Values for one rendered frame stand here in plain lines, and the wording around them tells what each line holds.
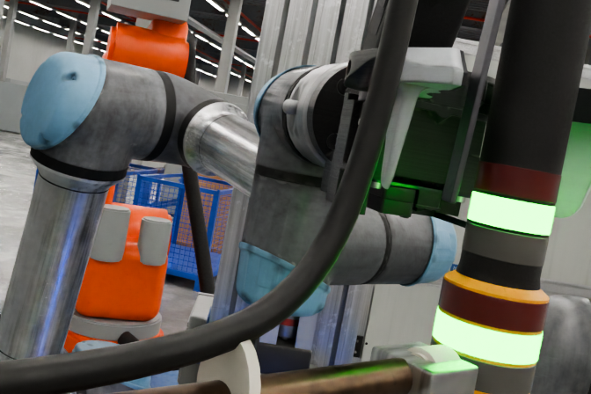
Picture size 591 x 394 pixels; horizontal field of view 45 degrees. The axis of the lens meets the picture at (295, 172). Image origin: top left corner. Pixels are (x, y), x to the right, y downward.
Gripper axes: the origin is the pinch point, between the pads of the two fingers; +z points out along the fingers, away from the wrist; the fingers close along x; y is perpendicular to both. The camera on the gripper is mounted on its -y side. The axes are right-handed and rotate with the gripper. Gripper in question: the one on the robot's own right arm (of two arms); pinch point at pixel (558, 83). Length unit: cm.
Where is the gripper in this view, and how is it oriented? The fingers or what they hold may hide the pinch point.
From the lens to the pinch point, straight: 29.5
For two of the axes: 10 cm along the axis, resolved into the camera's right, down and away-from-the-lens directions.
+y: -1.8, 9.8, 0.6
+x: -9.4, -1.6, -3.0
